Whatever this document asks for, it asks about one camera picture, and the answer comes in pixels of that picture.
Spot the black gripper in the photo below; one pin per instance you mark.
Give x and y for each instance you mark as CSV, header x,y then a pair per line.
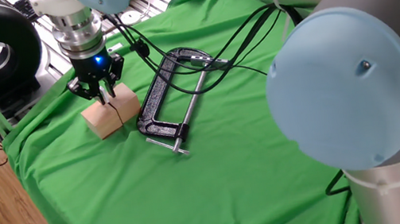
x,y
91,71

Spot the white USB drive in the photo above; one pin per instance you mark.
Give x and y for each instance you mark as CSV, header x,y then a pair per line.
x,y
104,93

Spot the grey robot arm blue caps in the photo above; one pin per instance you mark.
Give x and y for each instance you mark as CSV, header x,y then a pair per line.
x,y
341,85

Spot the black and white USB stick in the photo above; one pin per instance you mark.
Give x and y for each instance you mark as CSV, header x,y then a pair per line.
x,y
115,47

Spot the wooden block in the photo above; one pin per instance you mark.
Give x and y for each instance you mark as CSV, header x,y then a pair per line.
x,y
103,121
128,101

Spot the black C-clamp steel screw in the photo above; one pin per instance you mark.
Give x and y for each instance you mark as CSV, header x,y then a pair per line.
x,y
150,103

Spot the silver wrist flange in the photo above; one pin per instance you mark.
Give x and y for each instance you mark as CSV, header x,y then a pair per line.
x,y
78,32

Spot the white round puck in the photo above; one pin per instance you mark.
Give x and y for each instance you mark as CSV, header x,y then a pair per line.
x,y
130,17

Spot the green cloth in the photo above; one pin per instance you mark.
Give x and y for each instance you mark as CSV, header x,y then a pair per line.
x,y
196,189

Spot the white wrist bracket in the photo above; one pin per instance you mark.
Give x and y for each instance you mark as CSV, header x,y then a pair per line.
x,y
54,2

